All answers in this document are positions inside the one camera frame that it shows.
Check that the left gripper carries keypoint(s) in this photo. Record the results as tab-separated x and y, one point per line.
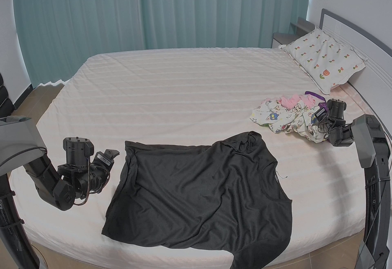
99	180

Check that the black T-shirt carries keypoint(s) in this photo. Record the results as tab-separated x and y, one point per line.
199	194

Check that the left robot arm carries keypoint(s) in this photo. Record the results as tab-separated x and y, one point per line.
46	176

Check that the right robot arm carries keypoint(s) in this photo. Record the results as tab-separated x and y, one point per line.
367	145

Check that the bed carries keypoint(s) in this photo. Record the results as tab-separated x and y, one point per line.
183	93

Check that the pile of clothes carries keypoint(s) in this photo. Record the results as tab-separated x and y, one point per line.
275	114

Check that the black chest of drawers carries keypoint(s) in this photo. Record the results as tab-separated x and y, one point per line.
4	96

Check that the blue-green curtain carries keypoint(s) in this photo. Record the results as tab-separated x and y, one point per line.
220	1
76	17

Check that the purple garment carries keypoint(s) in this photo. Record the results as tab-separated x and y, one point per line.
311	93

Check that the grey bedside table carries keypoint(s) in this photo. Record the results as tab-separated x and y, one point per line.
284	38

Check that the white printed pillow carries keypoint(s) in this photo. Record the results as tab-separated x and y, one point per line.
324	59

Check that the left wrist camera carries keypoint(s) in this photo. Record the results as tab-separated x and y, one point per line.
103	160

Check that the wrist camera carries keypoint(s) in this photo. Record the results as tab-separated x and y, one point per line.
320	114
103	160

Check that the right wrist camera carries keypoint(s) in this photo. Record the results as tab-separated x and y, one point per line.
320	114

